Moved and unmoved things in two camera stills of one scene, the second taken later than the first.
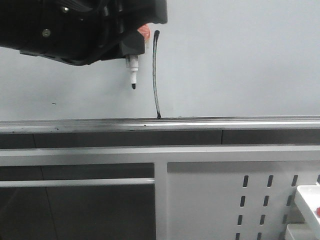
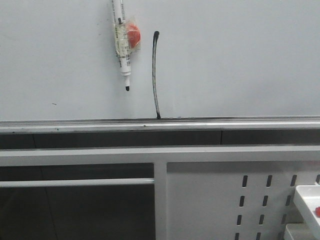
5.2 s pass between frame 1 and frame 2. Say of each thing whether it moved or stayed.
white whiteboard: stayed
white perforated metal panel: stayed
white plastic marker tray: stayed
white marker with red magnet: moved
